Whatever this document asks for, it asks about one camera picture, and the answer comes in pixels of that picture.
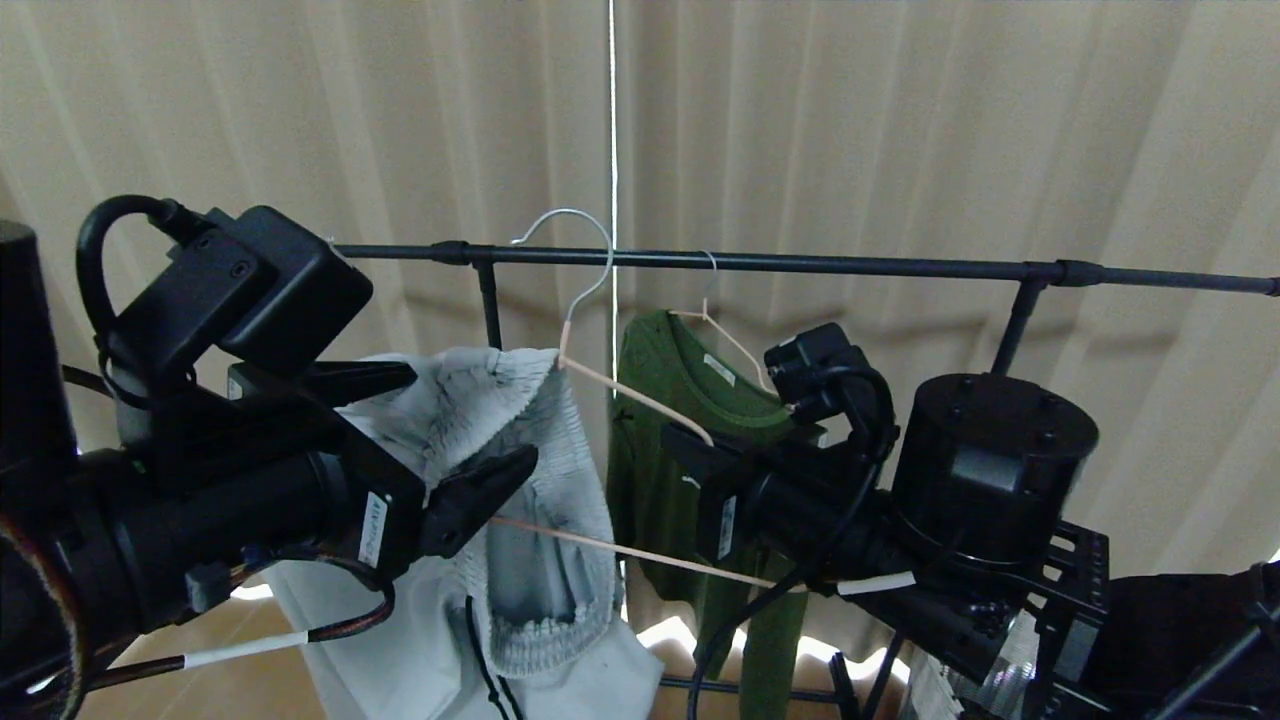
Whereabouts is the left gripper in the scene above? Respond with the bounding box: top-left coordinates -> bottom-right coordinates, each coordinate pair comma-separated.
100,360 -> 539,623

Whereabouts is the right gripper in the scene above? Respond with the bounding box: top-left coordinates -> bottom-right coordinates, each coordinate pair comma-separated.
696,463 -> 893,579

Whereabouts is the pale blue-grey garment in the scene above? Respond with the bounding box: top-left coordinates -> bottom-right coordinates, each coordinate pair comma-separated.
265,345 -> 666,720

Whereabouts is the green printed T-shirt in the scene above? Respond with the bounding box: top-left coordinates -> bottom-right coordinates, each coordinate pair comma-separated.
605,310 -> 831,720

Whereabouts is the pink clothes hanger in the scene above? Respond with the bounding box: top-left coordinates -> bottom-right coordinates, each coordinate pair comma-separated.
490,208 -> 806,593
668,250 -> 796,413

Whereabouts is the white laundry basket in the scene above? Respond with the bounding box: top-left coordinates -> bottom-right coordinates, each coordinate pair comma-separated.
905,610 -> 1046,720

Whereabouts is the black clothes rack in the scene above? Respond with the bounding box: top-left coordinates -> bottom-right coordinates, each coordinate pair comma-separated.
335,240 -> 1280,720

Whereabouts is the beige curtain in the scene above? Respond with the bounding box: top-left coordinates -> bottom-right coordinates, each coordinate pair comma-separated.
0,0 -> 1280,661

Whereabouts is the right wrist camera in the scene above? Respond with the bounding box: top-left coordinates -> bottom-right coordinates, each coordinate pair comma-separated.
765,322 -> 901,463

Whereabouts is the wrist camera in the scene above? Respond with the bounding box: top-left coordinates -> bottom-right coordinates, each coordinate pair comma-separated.
765,322 -> 901,463
100,205 -> 376,471

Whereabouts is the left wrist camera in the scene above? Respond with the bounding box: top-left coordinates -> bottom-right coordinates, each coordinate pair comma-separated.
100,205 -> 376,471

